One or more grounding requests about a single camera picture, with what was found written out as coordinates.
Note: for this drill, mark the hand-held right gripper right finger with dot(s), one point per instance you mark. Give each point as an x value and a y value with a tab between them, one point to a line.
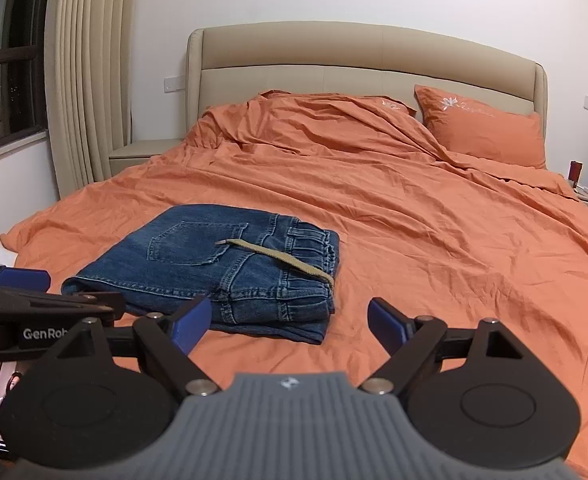
386	322

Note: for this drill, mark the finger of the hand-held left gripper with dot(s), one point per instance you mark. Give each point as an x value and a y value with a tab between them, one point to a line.
21	278
73	306

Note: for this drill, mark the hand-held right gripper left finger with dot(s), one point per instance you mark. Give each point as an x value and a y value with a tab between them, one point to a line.
188	330

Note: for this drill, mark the blue denim pants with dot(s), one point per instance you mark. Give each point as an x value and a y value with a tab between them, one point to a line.
183	250

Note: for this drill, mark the phone with lit screen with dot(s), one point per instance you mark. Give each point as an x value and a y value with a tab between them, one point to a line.
3	400

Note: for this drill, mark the orange duvet cover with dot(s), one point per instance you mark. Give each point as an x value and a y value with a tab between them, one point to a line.
424	240

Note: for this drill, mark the beige pleated curtain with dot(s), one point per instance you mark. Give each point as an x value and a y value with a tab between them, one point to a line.
93	75

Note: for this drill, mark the orange embroidered pillow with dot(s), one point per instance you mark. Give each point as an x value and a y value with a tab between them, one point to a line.
484	127

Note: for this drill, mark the dark framed window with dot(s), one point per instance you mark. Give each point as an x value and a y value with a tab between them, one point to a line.
3	50

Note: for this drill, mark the dark red container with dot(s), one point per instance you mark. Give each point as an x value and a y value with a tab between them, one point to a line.
575	171

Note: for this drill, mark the beige padded headboard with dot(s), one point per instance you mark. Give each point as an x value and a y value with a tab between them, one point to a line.
349	55

